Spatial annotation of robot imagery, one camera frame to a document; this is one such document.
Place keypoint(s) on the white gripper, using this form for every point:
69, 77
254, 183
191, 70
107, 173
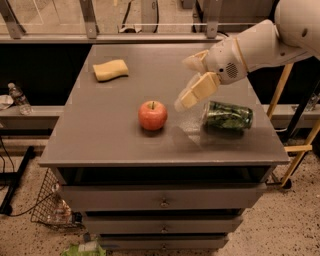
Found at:
224, 61

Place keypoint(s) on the green soda can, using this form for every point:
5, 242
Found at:
227, 116

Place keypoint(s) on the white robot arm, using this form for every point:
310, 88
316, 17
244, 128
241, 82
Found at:
293, 35

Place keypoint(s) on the red apple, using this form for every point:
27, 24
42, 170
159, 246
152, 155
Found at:
152, 115

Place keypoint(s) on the yellow sponge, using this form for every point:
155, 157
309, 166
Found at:
110, 70

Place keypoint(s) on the grey drawer cabinet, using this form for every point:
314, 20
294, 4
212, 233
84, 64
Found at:
145, 176

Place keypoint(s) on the top grey drawer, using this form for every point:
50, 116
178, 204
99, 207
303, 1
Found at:
167, 197

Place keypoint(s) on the grey drawer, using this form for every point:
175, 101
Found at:
162, 224
162, 242
167, 197

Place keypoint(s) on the middle grey drawer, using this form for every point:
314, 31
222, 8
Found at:
162, 224

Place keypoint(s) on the bottom grey drawer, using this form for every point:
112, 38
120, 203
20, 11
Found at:
162, 242

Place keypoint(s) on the clear plastic water bottle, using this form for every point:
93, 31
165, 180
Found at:
19, 99

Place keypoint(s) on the crumpled white paper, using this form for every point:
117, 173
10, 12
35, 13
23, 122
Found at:
5, 101

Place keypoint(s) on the green white package on floor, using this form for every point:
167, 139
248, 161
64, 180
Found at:
91, 248

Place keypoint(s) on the black metal stand leg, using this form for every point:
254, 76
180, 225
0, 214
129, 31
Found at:
11, 180

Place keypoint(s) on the wire mesh basket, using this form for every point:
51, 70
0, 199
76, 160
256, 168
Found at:
51, 210

